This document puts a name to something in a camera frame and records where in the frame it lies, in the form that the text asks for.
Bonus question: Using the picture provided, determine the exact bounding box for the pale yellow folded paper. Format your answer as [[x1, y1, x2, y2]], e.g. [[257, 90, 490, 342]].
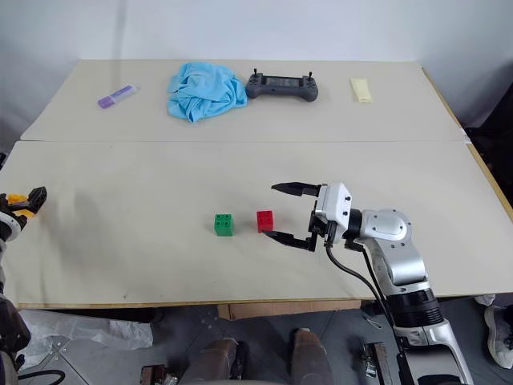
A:
[[349, 77, 374, 104]]

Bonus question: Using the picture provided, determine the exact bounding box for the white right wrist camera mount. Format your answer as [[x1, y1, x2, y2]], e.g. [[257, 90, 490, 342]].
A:
[[313, 182, 353, 242]]

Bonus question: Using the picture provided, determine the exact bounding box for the clear plastic bag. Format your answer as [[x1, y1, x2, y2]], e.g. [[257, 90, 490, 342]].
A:
[[18, 309, 154, 372]]

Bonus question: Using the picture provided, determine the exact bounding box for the yellow toy cube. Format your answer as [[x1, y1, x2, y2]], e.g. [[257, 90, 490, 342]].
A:
[[4, 192, 39, 220]]

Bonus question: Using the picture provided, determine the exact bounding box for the black floor cable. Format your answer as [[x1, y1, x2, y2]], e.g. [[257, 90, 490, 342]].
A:
[[18, 369, 67, 385]]

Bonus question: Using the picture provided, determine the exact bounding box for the gray handheld remote controller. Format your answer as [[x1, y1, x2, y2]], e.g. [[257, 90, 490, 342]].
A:
[[244, 68, 321, 103]]

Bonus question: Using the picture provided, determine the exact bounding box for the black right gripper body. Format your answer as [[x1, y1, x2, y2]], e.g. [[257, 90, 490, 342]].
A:
[[307, 208, 340, 253]]

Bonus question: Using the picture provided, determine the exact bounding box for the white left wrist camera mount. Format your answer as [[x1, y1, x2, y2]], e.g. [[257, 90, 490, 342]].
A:
[[0, 210, 22, 243]]

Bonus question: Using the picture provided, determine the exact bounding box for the green toy cube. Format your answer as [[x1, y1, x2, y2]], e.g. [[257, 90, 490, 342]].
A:
[[212, 213, 236, 237]]

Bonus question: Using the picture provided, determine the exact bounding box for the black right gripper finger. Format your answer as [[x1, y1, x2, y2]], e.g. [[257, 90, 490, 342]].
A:
[[270, 180, 322, 199], [261, 229, 316, 253]]

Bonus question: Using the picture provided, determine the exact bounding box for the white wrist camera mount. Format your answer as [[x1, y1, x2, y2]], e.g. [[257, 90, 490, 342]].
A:
[[0, 210, 22, 243], [313, 182, 353, 242]]

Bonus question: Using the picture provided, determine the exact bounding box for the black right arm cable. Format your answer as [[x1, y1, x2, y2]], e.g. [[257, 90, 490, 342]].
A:
[[324, 239, 416, 385]]

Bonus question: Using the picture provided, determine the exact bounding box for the white and black shoe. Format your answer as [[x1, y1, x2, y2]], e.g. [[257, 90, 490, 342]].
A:
[[483, 304, 513, 371]]

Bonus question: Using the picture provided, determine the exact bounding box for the dark rounded brown shape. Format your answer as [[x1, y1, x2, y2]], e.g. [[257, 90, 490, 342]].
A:
[[180, 338, 250, 385], [289, 327, 334, 385]]

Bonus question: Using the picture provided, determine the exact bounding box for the red toy cube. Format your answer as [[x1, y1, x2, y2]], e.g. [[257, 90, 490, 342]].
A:
[[256, 209, 276, 233]]

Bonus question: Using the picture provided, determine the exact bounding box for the purple and white marker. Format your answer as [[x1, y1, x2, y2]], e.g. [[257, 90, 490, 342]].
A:
[[97, 84, 141, 110]]

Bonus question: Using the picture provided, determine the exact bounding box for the crumpled light blue cloth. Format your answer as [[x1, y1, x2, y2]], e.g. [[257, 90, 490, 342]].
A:
[[166, 61, 248, 124]]

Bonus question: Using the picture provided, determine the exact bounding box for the metal floor clamp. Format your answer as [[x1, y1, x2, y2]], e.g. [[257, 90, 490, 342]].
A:
[[362, 340, 394, 385], [139, 363, 180, 385]]

